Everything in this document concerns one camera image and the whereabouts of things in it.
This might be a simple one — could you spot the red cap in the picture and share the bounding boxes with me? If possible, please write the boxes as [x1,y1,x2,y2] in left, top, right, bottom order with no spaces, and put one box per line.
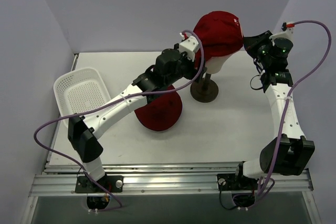
[193,11,243,61]

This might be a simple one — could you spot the dark red knit hat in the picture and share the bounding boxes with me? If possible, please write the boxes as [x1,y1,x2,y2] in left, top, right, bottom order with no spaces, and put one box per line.
[135,91,183,132]

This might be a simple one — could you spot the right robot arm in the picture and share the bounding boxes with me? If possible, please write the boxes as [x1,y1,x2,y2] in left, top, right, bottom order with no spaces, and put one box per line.
[233,31,315,189]

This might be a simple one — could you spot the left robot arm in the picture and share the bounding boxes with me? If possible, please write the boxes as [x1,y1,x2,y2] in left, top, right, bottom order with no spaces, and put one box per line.
[68,46,205,192]

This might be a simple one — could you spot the cream mannequin head stand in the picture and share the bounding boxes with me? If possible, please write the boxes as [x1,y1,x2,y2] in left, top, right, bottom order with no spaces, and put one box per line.
[190,52,235,103]

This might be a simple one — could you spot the white perforated basket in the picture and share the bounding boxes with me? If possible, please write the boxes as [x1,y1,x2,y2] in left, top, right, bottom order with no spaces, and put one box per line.
[53,68,111,116]

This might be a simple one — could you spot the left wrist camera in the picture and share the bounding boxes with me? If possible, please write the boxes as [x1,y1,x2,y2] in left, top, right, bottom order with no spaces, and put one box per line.
[178,33,199,62]

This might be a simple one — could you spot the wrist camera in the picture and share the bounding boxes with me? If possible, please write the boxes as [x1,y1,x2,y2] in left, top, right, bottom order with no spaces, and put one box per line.
[269,22,295,41]
[178,33,199,62]

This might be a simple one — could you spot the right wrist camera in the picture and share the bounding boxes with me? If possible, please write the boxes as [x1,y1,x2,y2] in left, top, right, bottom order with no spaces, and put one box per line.
[269,22,295,41]

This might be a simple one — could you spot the aluminium mounting rail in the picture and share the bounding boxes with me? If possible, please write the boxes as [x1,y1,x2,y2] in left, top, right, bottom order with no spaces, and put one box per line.
[30,163,314,197]

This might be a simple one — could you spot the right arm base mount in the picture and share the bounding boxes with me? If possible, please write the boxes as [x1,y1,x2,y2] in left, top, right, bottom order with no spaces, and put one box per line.
[216,171,266,209]

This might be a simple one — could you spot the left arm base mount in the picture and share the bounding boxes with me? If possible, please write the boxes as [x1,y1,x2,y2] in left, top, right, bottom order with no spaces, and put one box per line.
[75,174,124,213]

